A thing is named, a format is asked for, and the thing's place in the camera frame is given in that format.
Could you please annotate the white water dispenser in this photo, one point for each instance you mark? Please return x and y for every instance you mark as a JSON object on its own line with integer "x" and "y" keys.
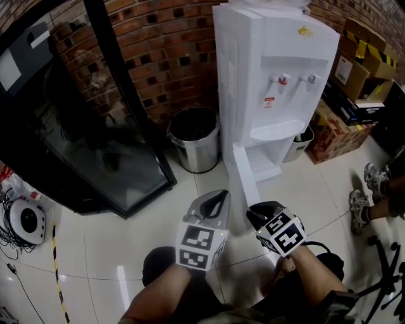
{"x": 272, "y": 47}

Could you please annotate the cardboard box with striped tape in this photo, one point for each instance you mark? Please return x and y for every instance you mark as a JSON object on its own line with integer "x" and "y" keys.
{"x": 371, "y": 47}

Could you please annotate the plain brown cardboard box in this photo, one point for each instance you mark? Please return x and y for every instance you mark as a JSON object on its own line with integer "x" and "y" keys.
{"x": 348, "y": 74}

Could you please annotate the black glass door cabinet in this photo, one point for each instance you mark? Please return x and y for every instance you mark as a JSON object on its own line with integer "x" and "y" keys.
{"x": 79, "y": 126}

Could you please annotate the person's right leg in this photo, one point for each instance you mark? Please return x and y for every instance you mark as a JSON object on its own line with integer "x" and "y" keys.
{"x": 330, "y": 265}

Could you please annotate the stainless steel trash can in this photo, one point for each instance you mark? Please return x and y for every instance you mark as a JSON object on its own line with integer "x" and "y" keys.
{"x": 199, "y": 152}

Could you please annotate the yellow black striped tape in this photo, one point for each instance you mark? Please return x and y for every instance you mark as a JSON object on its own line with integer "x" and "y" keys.
{"x": 57, "y": 269}

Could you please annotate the brown printed cardboard box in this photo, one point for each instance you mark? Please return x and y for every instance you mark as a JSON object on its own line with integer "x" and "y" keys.
{"x": 338, "y": 139}

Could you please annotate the person's left leg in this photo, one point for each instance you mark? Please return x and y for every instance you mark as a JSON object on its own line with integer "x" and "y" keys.
{"x": 158, "y": 265}

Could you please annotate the red white plastic bag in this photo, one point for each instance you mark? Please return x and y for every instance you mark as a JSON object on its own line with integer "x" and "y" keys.
{"x": 14, "y": 183}

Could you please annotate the white cabinet door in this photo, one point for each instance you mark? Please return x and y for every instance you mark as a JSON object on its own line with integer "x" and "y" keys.
{"x": 243, "y": 190}

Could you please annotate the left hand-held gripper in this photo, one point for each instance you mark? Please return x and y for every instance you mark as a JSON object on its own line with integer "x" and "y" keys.
{"x": 196, "y": 240}

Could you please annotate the person's left forearm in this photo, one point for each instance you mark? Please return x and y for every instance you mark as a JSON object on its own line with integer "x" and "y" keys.
{"x": 164, "y": 294}

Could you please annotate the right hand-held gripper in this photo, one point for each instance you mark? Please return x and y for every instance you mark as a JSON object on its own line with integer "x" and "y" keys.
{"x": 283, "y": 235}

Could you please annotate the stack of black boxes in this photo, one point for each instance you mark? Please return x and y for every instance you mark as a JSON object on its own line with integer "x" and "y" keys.
{"x": 345, "y": 106}

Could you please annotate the small white waste bin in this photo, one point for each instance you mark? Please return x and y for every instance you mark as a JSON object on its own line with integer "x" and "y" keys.
{"x": 295, "y": 150}

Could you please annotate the white round device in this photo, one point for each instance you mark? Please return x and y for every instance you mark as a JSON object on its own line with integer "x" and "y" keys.
{"x": 28, "y": 220}

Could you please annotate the person's right forearm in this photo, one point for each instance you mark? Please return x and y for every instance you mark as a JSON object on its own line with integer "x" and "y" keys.
{"x": 311, "y": 278}

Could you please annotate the person's leg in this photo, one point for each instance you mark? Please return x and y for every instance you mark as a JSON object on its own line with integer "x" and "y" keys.
{"x": 158, "y": 265}
{"x": 397, "y": 177}
{"x": 330, "y": 265}
{"x": 384, "y": 209}

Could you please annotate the black office chair base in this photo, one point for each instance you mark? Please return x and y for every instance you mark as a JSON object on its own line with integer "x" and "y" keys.
{"x": 387, "y": 278}

